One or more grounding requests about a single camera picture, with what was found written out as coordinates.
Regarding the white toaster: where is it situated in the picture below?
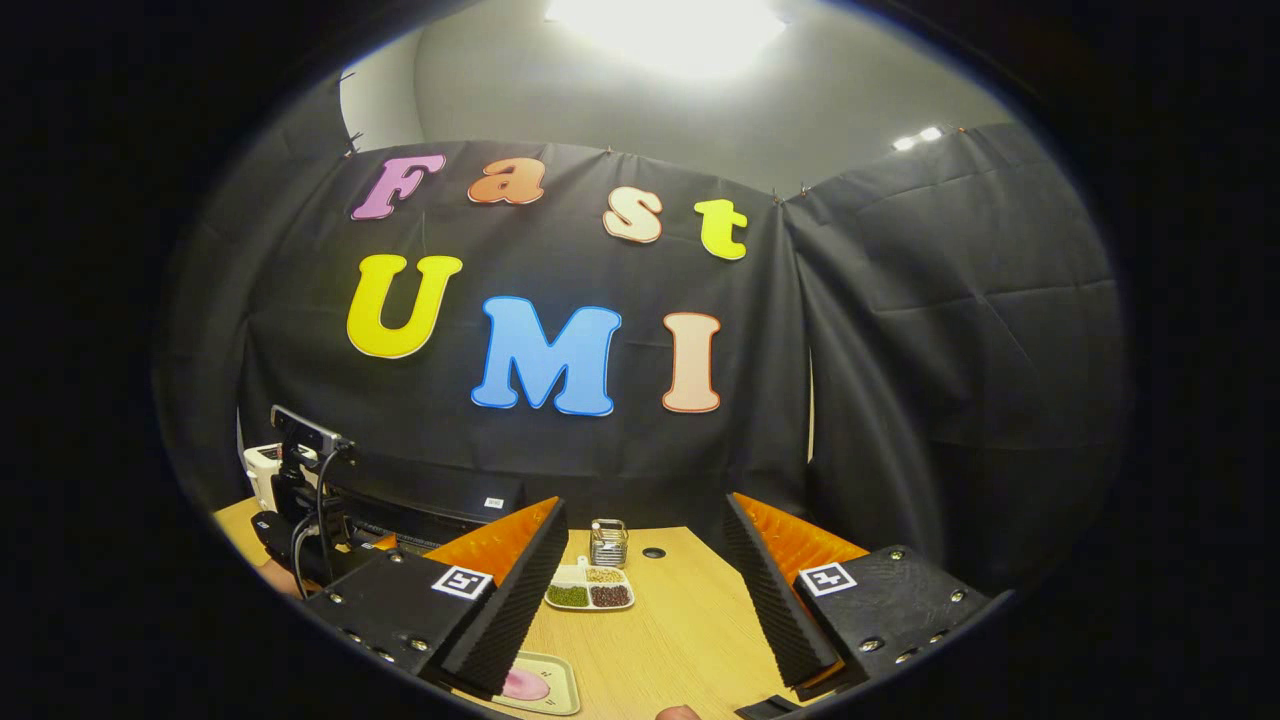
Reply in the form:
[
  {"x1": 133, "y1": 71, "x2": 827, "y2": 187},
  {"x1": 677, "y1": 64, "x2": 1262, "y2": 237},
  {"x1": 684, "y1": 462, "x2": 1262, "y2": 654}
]
[{"x1": 243, "y1": 443, "x2": 321, "y2": 511}]

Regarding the black electric oven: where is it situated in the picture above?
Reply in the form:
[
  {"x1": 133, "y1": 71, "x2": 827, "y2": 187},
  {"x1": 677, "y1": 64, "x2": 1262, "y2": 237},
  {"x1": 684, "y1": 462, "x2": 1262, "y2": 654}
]
[{"x1": 330, "y1": 455, "x2": 526, "y2": 553}]

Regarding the cream square plate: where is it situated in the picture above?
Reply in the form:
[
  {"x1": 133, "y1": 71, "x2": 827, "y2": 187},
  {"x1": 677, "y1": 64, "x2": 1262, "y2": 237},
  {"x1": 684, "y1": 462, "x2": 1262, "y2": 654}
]
[{"x1": 490, "y1": 651, "x2": 582, "y2": 716}]

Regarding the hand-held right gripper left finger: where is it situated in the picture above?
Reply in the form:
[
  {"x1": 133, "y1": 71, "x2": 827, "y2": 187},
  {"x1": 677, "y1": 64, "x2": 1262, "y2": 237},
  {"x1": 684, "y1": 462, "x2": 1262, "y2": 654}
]
[{"x1": 300, "y1": 497, "x2": 569, "y2": 699}]

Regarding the white divided dish with beans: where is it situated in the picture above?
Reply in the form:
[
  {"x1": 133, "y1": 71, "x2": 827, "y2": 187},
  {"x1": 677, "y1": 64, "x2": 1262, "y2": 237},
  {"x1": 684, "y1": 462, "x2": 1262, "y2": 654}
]
[{"x1": 545, "y1": 558, "x2": 636, "y2": 612}]

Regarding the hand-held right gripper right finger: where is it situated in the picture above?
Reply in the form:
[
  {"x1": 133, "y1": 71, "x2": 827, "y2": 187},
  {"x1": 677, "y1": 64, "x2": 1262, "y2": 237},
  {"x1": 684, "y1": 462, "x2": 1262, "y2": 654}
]
[{"x1": 725, "y1": 492, "x2": 993, "y2": 701}]

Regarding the wire mesh holder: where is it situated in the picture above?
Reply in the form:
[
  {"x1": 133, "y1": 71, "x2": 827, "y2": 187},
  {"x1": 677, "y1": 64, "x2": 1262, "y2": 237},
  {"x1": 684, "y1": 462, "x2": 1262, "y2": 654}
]
[{"x1": 589, "y1": 518, "x2": 630, "y2": 569}]

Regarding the large ceiling light panel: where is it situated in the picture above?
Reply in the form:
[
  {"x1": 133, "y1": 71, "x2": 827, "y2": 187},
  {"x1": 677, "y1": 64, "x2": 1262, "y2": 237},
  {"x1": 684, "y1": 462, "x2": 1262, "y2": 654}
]
[{"x1": 545, "y1": 0, "x2": 791, "y2": 81}]

